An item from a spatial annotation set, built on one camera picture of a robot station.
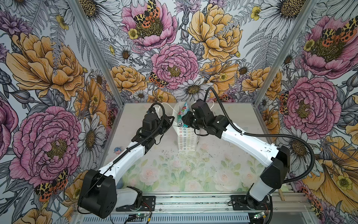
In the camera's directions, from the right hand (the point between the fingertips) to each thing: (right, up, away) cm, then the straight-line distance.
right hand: (182, 122), depth 76 cm
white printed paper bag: (+3, -8, +3) cm, 9 cm away
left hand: (-4, +1, +5) cm, 6 cm away
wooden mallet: (+54, -40, 0) cm, 67 cm away
